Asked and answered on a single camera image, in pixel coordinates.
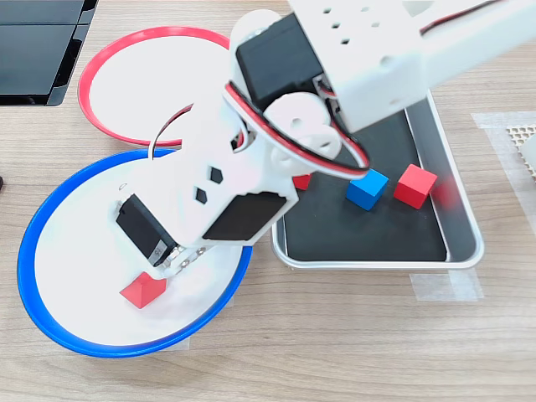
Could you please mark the red cube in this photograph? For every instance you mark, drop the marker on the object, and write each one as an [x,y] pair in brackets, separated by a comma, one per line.
[142,293]
[414,187]
[302,182]

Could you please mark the blue cube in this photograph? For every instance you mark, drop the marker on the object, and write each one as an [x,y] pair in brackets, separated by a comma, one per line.
[367,190]

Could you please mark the blue-rimmed white plate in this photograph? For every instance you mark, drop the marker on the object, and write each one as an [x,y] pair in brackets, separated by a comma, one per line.
[63,293]

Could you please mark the black tray mat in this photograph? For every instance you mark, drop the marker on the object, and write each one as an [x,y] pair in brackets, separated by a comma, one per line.
[356,234]

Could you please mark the red-rimmed white plate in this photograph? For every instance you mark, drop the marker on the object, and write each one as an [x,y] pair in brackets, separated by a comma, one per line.
[125,84]

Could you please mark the steel tray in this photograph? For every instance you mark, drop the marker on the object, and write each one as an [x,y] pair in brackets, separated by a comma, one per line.
[460,234]

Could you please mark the black glossy panel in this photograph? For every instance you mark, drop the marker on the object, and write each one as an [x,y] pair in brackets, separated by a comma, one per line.
[33,50]

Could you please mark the pale perforated base plate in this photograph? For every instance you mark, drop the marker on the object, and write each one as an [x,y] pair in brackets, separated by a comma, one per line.
[519,134]

